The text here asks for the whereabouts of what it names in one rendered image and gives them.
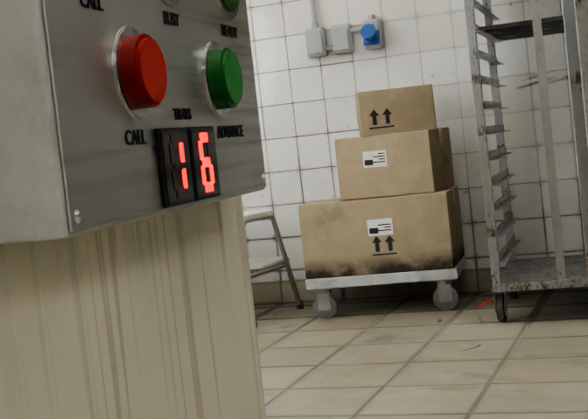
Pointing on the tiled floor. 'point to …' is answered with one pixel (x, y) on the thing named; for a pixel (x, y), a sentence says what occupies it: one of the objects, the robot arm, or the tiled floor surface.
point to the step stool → (258, 266)
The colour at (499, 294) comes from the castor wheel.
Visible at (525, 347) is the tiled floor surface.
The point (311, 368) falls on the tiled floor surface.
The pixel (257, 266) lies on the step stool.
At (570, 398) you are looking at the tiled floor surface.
